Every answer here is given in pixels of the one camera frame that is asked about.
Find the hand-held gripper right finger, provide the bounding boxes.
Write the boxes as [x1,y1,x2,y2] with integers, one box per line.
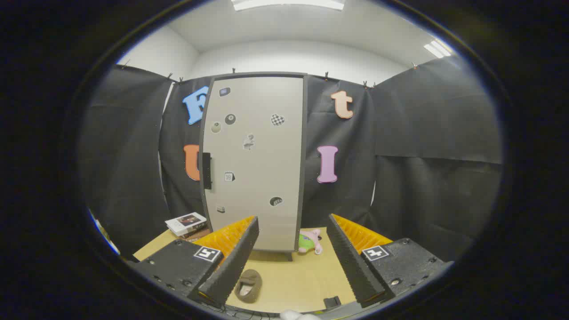
[328,214,455,308]

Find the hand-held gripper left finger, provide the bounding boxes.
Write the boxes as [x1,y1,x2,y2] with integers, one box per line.
[129,216,260,308]

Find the brown slipper shoe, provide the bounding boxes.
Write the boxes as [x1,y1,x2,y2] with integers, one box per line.
[234,269,263,304]

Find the light grey shoe cabinet door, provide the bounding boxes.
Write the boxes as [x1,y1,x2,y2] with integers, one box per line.
[204,76,305,252]

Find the dark grey shoe cabinet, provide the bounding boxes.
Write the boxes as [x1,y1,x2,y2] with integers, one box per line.
[199,72,308,262]

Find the pink green plush toy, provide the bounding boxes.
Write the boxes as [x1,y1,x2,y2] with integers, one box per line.
[297,228,324,255]

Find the dark brown book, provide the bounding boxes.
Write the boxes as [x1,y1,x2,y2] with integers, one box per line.
[180,227,212,243]

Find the white book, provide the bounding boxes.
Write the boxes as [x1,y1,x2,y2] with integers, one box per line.
[165,212,208,236]

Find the cluttered white tray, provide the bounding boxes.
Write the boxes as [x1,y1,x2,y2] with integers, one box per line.
[96,220,120,255]

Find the black backdrop cloth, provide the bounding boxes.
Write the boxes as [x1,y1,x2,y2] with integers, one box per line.
[79,57,503,263]

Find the small ceiling light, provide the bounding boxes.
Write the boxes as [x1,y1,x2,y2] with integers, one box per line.
[423,39,452,59]

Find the long ceiling light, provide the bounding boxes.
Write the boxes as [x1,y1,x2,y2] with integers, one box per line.
[231,0,346,12]

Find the black cables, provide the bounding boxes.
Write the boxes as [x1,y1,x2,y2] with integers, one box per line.
[200,302,280,320]

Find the black door handle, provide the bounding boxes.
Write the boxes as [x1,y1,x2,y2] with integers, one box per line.
[202,152,212,190]

